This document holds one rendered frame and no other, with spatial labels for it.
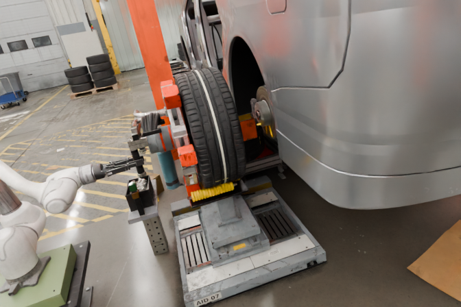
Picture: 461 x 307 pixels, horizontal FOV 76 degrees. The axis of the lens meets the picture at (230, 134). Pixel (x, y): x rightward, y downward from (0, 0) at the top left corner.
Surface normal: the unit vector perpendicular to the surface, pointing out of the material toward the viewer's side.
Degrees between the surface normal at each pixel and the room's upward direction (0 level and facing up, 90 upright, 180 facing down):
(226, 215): 90
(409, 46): 89
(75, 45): 90
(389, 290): 0
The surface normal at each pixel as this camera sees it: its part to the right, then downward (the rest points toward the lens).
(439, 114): -0.11, 0.47
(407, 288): -0.18, -0.92
